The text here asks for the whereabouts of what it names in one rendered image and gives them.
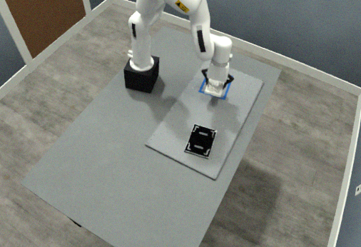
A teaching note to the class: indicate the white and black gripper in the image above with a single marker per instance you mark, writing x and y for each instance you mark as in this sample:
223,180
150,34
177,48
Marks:
217,74

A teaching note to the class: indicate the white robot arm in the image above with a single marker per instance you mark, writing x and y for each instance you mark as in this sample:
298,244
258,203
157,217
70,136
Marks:
147,15

